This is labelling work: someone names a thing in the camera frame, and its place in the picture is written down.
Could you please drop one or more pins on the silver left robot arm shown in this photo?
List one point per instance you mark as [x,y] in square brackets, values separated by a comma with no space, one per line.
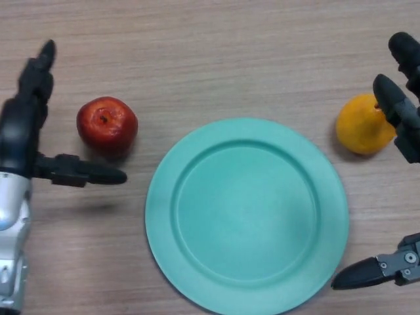
[13,236]

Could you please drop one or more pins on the yellow pear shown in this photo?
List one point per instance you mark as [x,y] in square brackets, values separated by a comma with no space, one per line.
[361,128]

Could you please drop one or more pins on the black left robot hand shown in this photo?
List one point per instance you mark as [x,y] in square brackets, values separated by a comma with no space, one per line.
[24,118]

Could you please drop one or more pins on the green round plate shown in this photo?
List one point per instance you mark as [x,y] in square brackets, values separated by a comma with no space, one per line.
[246,216]

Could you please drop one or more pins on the red apple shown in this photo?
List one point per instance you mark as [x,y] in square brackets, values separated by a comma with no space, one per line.
[106,126]

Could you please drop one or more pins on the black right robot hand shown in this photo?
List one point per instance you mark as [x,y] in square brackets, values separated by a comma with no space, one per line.
[402,108]

